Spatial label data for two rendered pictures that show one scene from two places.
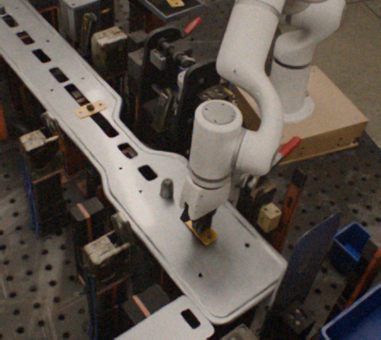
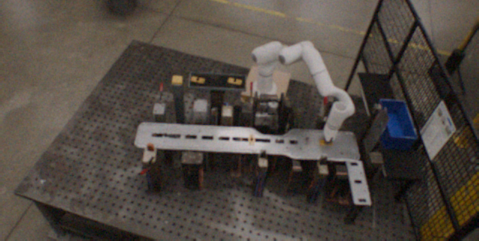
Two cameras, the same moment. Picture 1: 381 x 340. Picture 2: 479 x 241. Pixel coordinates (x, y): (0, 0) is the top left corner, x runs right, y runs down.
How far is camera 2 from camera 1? 1.69 m
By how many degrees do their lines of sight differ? 34
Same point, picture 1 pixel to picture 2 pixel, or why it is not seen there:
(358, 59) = (200, 44)
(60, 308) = (295, 206)
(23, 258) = (265, 206)
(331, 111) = (278, 79)
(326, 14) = not seen: hidden behind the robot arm
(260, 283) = (352, 141)
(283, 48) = (266, 70)
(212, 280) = (345, 152)
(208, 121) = (342, 110)
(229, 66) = (329, 92)
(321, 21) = not seen: hidden behind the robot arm
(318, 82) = not seen: hidden behind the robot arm
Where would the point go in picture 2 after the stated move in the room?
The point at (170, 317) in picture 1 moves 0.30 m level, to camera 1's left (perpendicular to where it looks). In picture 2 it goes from (351, 168) to (322, 200)
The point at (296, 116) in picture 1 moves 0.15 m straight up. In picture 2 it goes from (273, 89) to (276, 75)
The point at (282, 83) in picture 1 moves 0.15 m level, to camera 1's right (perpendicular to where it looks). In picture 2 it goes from (269, 81) to (281, 72)
